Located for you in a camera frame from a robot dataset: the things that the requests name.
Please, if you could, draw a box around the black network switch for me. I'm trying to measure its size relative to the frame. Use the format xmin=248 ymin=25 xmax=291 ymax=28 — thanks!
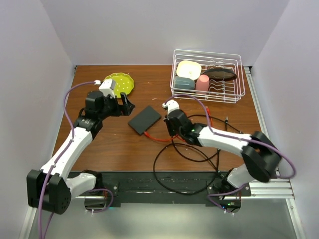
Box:
xmin=128 ymin=106 xmax=161 ymax=135

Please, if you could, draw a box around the cream square bowl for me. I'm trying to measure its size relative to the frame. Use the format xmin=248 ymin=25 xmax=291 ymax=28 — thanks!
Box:
xmin=176 ymin=60 xmax=201 ymax=80

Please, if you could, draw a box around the black cable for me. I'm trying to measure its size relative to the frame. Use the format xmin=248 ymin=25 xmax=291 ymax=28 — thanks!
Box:
xmin=153 ymin=114 xmax=247 ymax=194

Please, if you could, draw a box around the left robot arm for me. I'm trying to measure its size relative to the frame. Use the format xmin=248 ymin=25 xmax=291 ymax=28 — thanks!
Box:
xmin=26 ymin=91 xmax=135 ymax=215

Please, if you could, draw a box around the pink cup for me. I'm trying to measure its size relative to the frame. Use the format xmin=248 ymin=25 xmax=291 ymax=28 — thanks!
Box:
xmin=195 ymin=74 xmax=210 ymax=94

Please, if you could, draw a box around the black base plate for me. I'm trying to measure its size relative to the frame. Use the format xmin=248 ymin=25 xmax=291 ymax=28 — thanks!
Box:
xmin=80 ymin=172 xmax=240 ymax=209

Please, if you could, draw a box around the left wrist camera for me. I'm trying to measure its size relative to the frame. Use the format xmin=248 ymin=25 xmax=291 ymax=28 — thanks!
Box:
xmin=98 ymin=79 xmax=116 ymax=98

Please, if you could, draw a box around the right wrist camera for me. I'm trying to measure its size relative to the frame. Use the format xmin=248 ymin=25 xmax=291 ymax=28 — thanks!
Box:
xmin=162 ymin=100 xmax=179 ymax=116

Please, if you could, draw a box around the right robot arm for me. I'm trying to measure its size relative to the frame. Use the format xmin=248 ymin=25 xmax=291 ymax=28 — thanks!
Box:
xmin=164 ymin=110 xmax=281 ymax=196

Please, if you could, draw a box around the white wire dish rack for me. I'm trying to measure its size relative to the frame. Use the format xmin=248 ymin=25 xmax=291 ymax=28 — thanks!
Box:
xmin=170 ymin=49 xmax=246 ymax=103

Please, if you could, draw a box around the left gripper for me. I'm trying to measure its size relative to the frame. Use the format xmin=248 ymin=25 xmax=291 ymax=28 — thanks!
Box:
xmin=98 ymin=93 xmax=135 ymax=120

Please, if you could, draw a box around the dark brown plate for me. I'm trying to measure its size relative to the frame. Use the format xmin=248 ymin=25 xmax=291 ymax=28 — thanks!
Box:
xmin=202 ymin=68 xmax=238 ymax=81

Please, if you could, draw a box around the yellow-green plate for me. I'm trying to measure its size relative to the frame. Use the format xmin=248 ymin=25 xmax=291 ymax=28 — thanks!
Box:
xmin=104 ymin=72 xmax=134 ymax=98

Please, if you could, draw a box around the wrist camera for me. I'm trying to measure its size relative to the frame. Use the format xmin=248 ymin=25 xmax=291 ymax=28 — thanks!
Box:
xmin=98 ymin=79 xmax=116 ymax=98
xmin=162 ymin=100 xmax=179 ymax=116

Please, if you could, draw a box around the grey-green cup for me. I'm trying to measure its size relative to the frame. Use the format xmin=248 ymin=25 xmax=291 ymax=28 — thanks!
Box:
xmin=173 ymin=76 xmax=195 ymax=92

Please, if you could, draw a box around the aluminium frame rail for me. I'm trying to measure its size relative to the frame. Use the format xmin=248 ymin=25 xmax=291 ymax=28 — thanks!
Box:
xmin=244 ymin=67 xmax=306 ymax=239

